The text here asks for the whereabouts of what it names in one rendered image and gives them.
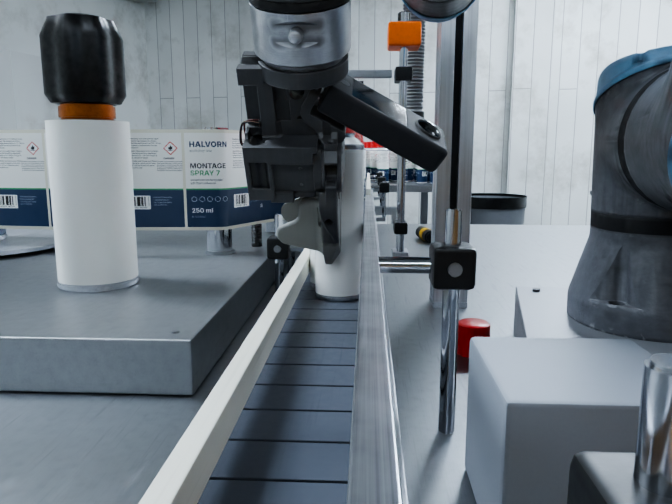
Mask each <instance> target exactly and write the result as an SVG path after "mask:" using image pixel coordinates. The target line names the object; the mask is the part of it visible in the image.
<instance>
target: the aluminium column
mask: <svg viewBox="0 0 672 504"><path fill-rule="evenodd" d="M478 16H479V0H475V1H474V3H473V4H472V5H471V6H470V7H469V8H468V9H467V10H466V11H465V12H463V13H462V14H460V15H459V16H458V17H456V18H454V19H452V20H449V21H445V22H439V23H437V47H436V83H435V119H434V124H435V125H436V126H438V127H440V128H441V129H442V130H443V131H444V136H445V141H446V146H447V152H448V154H447V156H446V158H445V159H444V160H443V162H442V163H441V164H440V165H439V167H438V168H437V169H436V170H435V171H433V190H432V226H431V243H433V242H444V228H445V210H447V208H459V209H461V210H463V211H462V238H461V242H467V243H469V244H470V220H471V194H472V169H473V143H474V118H475V92H476V67H477V41H478ZM442 292H443V290H437V289H435V288H433V286H432V284H431V282H430V296H429V299H430V301H431V304H432V306H433V308H442ZM467 296H468V290H460V293H459V308H467Z"/></svg>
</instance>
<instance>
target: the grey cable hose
mask: <svg viewBox="0 0 672 504"><path fill-rule="evenodd" d="M403 7H404V8H403V10H404V11H408V12H410V11H409V9H408V8H407V7H406V5H405V4H403ZM410 13H411V21H421V23H422V37H421V45H420V47H419V49H418V51H408V66H412V67H413V74H412V81H411V83H409V84H407V109H408V110H410V111H412V112H414V113H415V114H417V115H419V116H421V117H422V118H424V111H423V110H422V109H423V108H424V107H423V106H422V105H423V103H422V102H423V101H424V100H422V99H423V98H424V97H423V96H422V95H424V93H422V92H423V91H424V90H423V88H424V87H423V85H424V83H423V81H424V80H423V78H424V76H423V75H424V73H423V72H424V71H425V70H424V69H423V68H424V66H423V65H424V64H425V63H424V61H425V60H424V59H423V58H424V57H425V56H424V54H425V53H424V51H425V49H424V47H425V46H424V44H425V42H424V41H425V39H424V37H425V35H424V34H425V33H426V32H425V31H424V30H426V29H425V28H424V27H425V26H426V25H425V23H426V22H425V21H424V20H422V19H420V18H418V17H417V16H415V15H414V14H413V13H412V12H410Z"/></svg>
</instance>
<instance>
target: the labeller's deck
mask: <svg viewBox="0 0 672 504"><path fill-rule="evenodd" d="M261 224H262V226H261V227H262V245H263V246H261V247H252V246H251V244H252V239H251V238H252V236H251V235H252V234H251V233H252V231H251V230H252V229H251V227H252V226H251V225H250V226H245V227H239V228H234V229H232V248H234V249H235V253H234V254H231V255H222V256H213V255H206V254H205V249H207V230H136V243H137V260H138V275H139V281H138V282H137V283H136V284H134V285H132V286H129V287H126V288H122V289H117V290H111V291H102V292H69V291H64V290H61V289H60V288H59V287H58V286H57V281H58V277H57V265H56V253H55V248H51V249H45V250H40V251H33V252H27V253H20V254H12V255H3V256H0V391H20V392H65V393H109V394H153V395H193V394H194V393H195V392H196V390H197V389H198V387H199V386H200V385H201V383H202V382H203V380H204V379H205V378H206V376H207V375H208V373H209V372H210V371H211V369H212V368H213V367H214V365H215V364H216V362H217V361H218V360H219V358H220V357H221V355H222V354H223V353H224V351H225V350H226V348H227V347H228V346H229V344H230V343H231V341H232V340H233V339H234V337H235V336H236V334H237V333H238V332H239V330H240V329H241V327H242V326H243V325H244V323H245V322H246V320H247V319H248V318H249V316H250V315H251V313H252V312H253V311H254V309H255V308H256V307H257V305H258V304H259V302H260V301H261V300H262V298H263V297H264V295H265V294H266V293H267V291H268V290H269V288H270V287H271V286H272V284H273V283H274V281H275V259H268V258H267V238H268V237H269V236H271V235H274V232H266V223H261Z"/></svg>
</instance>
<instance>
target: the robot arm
mask: <svg viewBox="0 0 672 504"><path fill-rule="evenodd" d="M402 1H403V3H404V4H405V5H406V7H407V8H408V9H409V11H410V12H412V13H413V14H414V15H415V16H417V17H418V18H420V19H422V20H425V21H428V22H436V23H439V22H445V21H449V20H452V19H454V18H456V17H458V16H459V15H460V14H462V13H463V12H465V11H466V10H467V9H468V8H469V7H470V6H471V5H472V4H473V3H474V1H475V0H402ZM249 7H250V16H251V25H252V34H253V43H254V51H244V52H243V54H242V58H241V63H240V64H238V65H237V68H236V73H237V80H238V86H243V90H244V97H245V105H246V112H247V120H246V121H243V122H242V123H241V126H240V130H239V141H240V144H241V146H242V153H243V160H244V167H245V174H246V181H247V188H248V195H249V200H271V203H285V204H284V205H283V206H282V208H281V214H282V217H283V218H284V219H285V220H286V221H287V222H288V223H286V224H284V225H281V226H279V227H278V229H277V237H278V239H279V240H280V241H281V242H282V243H284V244H287V245H292V246H297V247H302V248H307V249H311V250H316V251H319V252H321V253H322V254H323V255H324V261H325V264H332V263H333V262H334V261H335V259H336V258H337V256H338V255H339V254H340V252H341V204H342V192H343V181H344V167H345V135H346V127H348V128H350V129H352V130H353V131H355V132H357V133H359V134H361V135H363V136H364V137H366V138H368V139H370V140H372V141H374V142H375V143H377V144H379V145H381V146H383V147H385V148H386V149H388V150H390V151H392V152H394V153H395V154H397V155H399V156H401V157H403V158H405V159H406V160H408V161H410V162H412V163H414V164H416V165H417V166H419V167H421V168H423V169H425V170H427V171H428V172H433V171H435V170H436V169H437V168H438V167H439V165H440V164H441V163H442V162H443V160H444V159H445V158H446V156H447V154H448V152H447V146H446V141H445V136H444V131H443V130H442V129H441V128H440V127H438V126H436V125H435V124H434V123H432V122H431V121H428V120H426V119H424V118H422V117H421V116H419V115H417V114H415V113H414V112H412V111H410V110H408V109H407V108H405V107H403V106H401V105H400V104H398V103H396V102H394V101H393V100H391V99H389V98H387V97H386V96H384V95H382V94H381V93H379V92H377V91H375V90H374V89H372V88H370V87H368V86H367V85H365V84H363V83H361V82H360V81H358V80H356V79H354V78H353V77H351V76H349V75H348V72H349V55H348V52H349V51H350V49H351V0H249ZM318 97H320V99H318ZM593 113H594V115H595V126H594V148H593V170H592V193H591V218H590V232H589V237H588V239H587V242H586V244H585V247H584V249H583V252H582V254H581V257H580V259H579V262H578V264H577V267H576V270H575V272H574V275H573V277H572V280H571V282H570V285H569V287H568V292H567V313H568V315H569V316H570V317H571V318H572V319H573V320H575V321H576V322H578V323H580V324H582V325H584V326H587V327H589V328H592V329H595V330H598V331H601V332H605V333H608V334H612V335H617V336H621V337H626V338H632V339H638V340H644V341H652V342H662V343H672V45H670V46H664V47H658V48H653V49H649V50H647V51H646V52H644V53H634V54H631V55H628V56H625V57H622V58H620V59H618V60H616V61H614V62H612V63H611V64H609V65H608V66H607V67H606V68H605V69H604V70H603V71H602V72H601V74H600V76H599V78H598V83H597V93H596V96H595V98H594V101H593ZM246 123H248V125H247V128H245V124H246ZM242 127H243V128H244V134H245V140H244V143H243V142H242ZM295 197H299V198H296V199H295Z"/></svg>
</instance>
